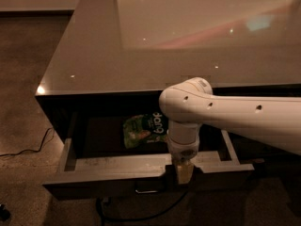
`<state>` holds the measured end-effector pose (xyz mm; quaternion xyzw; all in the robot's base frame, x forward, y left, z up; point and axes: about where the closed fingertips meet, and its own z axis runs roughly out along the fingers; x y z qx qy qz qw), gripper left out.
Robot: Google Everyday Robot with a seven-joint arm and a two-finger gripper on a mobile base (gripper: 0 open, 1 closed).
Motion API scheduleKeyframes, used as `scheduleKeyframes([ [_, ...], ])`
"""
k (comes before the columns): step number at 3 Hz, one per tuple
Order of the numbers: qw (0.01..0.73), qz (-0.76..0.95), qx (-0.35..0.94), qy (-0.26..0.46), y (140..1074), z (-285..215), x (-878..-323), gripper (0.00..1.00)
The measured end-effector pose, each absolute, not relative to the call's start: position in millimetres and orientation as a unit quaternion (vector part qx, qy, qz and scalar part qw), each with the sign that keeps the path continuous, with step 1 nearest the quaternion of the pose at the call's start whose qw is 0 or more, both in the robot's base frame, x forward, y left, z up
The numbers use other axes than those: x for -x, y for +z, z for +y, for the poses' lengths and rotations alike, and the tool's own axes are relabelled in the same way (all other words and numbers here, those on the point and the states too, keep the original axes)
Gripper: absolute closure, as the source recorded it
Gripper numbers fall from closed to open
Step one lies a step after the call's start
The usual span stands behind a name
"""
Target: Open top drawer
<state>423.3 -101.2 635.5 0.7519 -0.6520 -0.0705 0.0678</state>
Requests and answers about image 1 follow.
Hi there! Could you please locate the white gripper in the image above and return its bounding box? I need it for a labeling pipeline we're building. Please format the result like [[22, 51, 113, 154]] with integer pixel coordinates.
[[166, 135, 199, 185]]

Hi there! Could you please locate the thick black floor cable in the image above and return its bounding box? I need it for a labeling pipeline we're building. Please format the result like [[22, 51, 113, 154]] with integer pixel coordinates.
[[95, 191, 189, 226]]

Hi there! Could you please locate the black plug on floor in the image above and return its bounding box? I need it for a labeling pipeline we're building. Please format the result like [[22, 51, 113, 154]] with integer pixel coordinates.
[[0, 204, 10, 221]]

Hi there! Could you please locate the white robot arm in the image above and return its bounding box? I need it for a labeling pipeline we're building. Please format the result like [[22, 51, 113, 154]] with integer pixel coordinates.
[[159, 77, 301, 166]]

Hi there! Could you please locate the green snack bag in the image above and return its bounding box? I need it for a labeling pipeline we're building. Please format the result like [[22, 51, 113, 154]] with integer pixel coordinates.
[[122, 112, 168, 149]]

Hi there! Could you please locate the dark cabinet with glossy top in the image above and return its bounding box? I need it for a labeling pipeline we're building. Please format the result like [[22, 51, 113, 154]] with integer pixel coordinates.
[[36, 0, 301, 166]]

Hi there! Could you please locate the thin black floor cable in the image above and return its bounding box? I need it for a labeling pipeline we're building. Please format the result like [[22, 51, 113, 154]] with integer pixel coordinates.
[[0, 127, 56, 158]]

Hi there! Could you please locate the grey drawer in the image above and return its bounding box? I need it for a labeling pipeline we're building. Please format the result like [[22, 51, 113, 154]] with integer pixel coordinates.
[[43, 122, 254, 201]]

